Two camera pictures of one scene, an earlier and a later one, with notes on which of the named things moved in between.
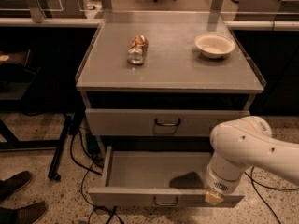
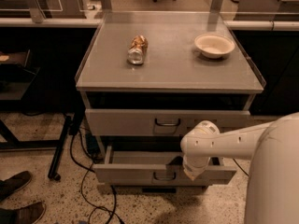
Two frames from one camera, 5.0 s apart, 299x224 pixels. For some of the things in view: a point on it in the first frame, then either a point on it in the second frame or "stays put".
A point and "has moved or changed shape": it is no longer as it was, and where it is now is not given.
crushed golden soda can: x=137 y=49 stays put
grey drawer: x=156 y=122 stays put
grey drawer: x=173 y=179 has moved or changed shape
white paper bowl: x=214 y=45 stays put
